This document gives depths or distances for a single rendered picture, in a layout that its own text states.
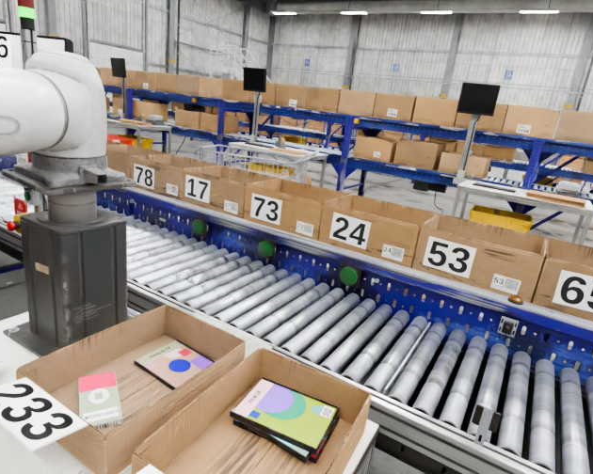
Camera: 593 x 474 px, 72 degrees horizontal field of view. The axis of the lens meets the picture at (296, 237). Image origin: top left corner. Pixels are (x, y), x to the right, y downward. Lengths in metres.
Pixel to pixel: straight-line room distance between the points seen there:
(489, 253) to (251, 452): 0.99
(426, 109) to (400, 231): 4.71
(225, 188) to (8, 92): 1.20
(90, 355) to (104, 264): 0.22
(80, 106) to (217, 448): 0.75
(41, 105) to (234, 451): 0.75
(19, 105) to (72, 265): 0.38
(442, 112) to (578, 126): 1.57
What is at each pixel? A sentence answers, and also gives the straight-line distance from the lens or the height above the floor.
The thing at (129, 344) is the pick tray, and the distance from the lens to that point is 1.16.
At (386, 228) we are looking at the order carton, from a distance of 1.56.
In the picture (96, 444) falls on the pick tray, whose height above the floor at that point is 0.82.
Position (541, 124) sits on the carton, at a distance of 5.96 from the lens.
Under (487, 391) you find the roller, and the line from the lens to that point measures 1.25.
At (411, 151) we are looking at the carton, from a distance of 5.95.
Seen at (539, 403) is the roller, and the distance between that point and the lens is 1.30.
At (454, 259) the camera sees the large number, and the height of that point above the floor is 0.96.
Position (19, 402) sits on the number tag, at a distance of 0.90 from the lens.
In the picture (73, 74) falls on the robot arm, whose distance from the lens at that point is 1.03.
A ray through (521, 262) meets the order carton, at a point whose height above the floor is 1.01.
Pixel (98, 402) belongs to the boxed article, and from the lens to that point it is 1.01.
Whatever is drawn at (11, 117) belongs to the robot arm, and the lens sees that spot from 0.88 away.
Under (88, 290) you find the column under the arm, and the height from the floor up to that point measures 0.92.
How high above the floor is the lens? 1.40
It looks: 18 degrees down
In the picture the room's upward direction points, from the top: 7 degrees clockwise
